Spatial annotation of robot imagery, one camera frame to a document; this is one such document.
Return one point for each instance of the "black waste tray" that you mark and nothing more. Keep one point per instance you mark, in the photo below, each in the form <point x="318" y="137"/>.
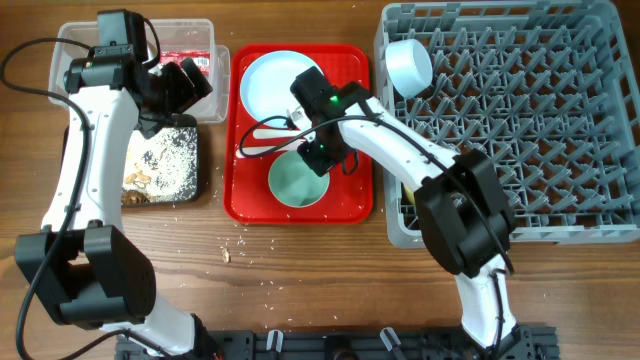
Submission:
<point x="108" y="158"/>

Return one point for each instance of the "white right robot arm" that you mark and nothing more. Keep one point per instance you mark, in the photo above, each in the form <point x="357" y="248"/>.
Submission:
<point x="463" y="212"/>

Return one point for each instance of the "light blue bowl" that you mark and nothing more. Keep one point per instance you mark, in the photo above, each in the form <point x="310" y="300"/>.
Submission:
<point x="409" y="67"/>

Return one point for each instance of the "green bowl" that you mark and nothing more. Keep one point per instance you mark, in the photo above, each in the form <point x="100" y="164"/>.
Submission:
<point x="294" y="184"/>

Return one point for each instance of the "rice and food leftovers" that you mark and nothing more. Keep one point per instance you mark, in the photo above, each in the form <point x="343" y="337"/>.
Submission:
<point x="161" y="169"/>

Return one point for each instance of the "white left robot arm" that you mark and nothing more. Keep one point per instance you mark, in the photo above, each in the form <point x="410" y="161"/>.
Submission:
<point x="80" y="266"/>

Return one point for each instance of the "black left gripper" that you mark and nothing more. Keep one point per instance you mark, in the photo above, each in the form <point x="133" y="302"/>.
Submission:
<point x="187" y="93"/>

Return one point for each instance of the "yellow plastic cup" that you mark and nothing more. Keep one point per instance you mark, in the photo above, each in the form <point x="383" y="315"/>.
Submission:
<point x="409" y="194"/>

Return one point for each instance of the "light blue plate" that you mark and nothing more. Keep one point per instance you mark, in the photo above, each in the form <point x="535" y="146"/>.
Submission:
<point x="265" y="85"/>

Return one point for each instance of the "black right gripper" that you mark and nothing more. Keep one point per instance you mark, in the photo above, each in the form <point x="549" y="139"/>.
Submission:
<point x="310" y="148"/>

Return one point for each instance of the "food scrap on table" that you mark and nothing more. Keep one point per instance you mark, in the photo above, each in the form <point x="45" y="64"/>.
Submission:
<point x="225" y="255"/>

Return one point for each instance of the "red snack wrapper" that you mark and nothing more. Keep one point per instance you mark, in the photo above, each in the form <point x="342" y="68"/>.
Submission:
<point x="200" y="58"/>

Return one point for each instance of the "red serving tray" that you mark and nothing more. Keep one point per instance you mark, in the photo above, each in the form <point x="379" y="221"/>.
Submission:
<point x="247" y="197"/>

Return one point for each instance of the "pink plastic fork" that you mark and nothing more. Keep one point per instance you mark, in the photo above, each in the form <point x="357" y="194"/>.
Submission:
<point x="256" y="152"/>

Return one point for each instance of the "grey dishwasher rack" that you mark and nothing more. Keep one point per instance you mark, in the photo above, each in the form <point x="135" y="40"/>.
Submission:
<point x="547" y="90"/>

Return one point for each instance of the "clear plastic waste bin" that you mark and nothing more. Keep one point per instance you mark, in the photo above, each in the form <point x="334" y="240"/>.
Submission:
<point x="174" y="35"/>

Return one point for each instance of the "white plastic spoon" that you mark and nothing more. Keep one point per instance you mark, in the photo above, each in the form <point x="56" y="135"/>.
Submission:
<point x="275" y="133"/>

